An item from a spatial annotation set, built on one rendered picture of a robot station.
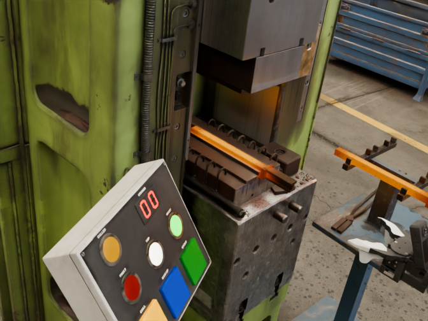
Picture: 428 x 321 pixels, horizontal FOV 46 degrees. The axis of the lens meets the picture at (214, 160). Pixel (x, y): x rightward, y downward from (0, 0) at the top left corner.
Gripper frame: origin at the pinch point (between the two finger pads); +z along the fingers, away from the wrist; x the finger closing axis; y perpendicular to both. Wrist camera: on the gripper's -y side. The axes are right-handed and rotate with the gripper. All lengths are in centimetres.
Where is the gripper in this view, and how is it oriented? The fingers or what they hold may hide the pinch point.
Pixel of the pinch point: (363, 226)
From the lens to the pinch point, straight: 137.1
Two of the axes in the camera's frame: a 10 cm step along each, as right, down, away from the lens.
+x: 7.0, -3.0, 6.5
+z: -7.1, -4.3, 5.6
